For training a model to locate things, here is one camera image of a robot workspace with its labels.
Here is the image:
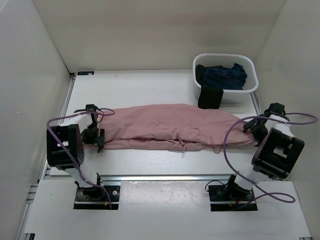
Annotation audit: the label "pink trousers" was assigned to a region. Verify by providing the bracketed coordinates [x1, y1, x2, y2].
[99, 103, 255, 152]

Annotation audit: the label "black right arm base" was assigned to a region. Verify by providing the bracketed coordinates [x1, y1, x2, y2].
[204, 180, 258, 212]

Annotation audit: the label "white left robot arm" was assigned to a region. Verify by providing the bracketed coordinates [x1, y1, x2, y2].
[46, 109, 105, 200]

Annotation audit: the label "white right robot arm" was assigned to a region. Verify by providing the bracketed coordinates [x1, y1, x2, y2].
[224, 113, 305, 200]

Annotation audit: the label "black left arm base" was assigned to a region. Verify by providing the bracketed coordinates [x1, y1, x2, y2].
[73, 185, 121, 210]

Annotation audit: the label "white plastic basket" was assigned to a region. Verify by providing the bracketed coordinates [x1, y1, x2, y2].
[192, 53, 259, 104]

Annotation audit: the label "black garment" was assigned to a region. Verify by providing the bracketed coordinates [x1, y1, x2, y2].
[195, 64, 224, 109]

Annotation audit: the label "blue denim garment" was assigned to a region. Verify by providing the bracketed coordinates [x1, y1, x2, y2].
[208, 63, 248, 90]

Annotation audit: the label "blue label sticker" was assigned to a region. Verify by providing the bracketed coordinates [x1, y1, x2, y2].
[77, 71, 95, 76]

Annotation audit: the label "aluminium table edge rail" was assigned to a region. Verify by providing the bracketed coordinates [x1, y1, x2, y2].
[250, 92, 263, 115]

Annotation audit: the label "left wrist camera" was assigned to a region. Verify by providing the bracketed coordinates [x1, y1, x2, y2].
[73, 104, 99, 115]

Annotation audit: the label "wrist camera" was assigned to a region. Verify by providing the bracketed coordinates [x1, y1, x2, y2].
[73, 104, 99, 115]
[263, 102, 286, 118]

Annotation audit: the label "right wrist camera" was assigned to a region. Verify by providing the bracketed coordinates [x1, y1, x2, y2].
[263, 102, 286, 118]

